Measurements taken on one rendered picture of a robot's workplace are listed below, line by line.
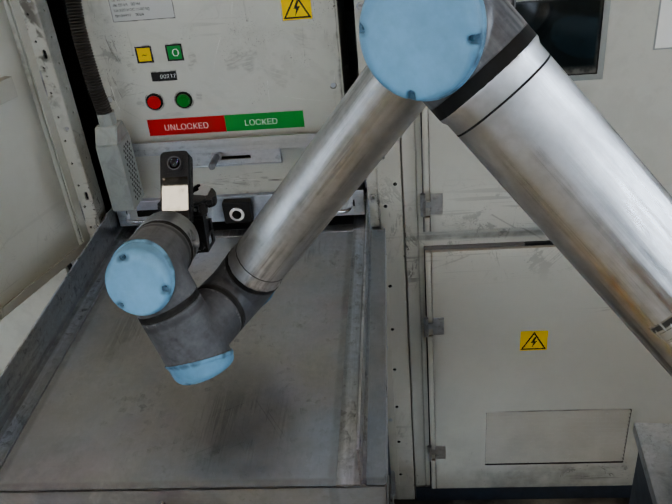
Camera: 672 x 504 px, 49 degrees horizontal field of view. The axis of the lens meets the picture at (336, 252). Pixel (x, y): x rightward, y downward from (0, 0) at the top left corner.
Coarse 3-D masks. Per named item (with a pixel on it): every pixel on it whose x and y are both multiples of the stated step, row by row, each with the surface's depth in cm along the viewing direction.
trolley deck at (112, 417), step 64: (320, 256) 147; (384, 256) 145; (128, 320) 134; (256, 320) 131; (320, 320) 129; (384, 320) 127; (64, 384) 120; (128, 384) 119; (192, 384) 118; (256, 384) 116; (320, 384) 115; (384, 384) 113; (64, 448) 108; (128, 448) 107; (192, 448) 106; (256, 448) 105; (320, 448) 104; (384, 448) 102
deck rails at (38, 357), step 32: (96, 256) 149; (352, 256) 146; (64, 288) 135; (96, 288) 144; (352, 288) 136; (64, 320) 134; (352, 320) 128; (32, 352) 122; (64, 352) 127; (352, 352) 120; (0, 384) 112; (32, 384) 120; (352, 384) 114; (0, 416) 112; (352, 416) 108; (0, 448) 108; (352, 448) 102; (352, 480) 98
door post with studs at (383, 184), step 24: (360, 0) 131; (360, 48) 135; (360, 72) 138; (384, 168) 147; (384, 192) 150; (384, 216) 153; (408, 384) 177; (408, 408) 181; (408, 432) 185; (408, 456) 190; (408, 480) 194
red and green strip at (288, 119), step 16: (272, 112) 147; (288, 112) 147; (160, 128) 150; (176, 128) 150; (192, 128) 150; (208, 128) 149; (224, 128) 149; (240, 128) 149; (256, 128) 149; (272, 128) 149
